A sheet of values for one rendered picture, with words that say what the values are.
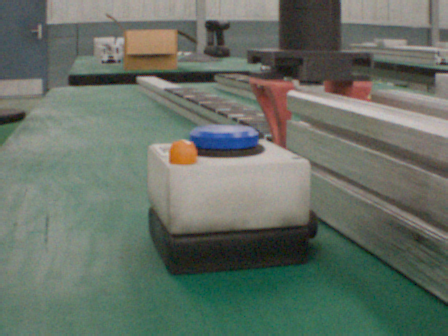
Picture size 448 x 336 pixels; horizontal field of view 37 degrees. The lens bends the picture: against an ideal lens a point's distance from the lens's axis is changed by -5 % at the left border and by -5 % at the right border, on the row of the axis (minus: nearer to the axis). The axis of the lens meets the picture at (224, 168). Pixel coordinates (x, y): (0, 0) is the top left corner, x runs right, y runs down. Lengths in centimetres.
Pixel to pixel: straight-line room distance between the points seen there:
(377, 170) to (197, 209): 11
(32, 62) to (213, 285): 1115
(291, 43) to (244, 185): 26
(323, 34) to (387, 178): 25
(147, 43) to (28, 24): 891
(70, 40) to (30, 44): 66
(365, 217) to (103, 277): 16
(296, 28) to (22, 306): 37
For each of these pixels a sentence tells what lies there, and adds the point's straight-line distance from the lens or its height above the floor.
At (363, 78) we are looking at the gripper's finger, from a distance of 63.
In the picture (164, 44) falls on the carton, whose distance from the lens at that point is 264.
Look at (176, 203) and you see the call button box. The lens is 37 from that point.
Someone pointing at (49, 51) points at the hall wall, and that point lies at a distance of 1148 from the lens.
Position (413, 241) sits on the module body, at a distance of 37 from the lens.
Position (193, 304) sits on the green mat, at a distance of 34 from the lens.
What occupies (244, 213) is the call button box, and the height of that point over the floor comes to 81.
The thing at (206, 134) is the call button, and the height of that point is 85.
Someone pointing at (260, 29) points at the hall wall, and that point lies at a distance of 1176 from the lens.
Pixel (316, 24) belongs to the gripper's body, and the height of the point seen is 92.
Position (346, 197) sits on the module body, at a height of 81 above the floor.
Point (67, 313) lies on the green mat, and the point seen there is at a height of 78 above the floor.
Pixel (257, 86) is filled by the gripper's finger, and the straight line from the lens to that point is 64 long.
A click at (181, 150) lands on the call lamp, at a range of 37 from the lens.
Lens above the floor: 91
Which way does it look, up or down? 11 degrees down
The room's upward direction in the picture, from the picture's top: straight up
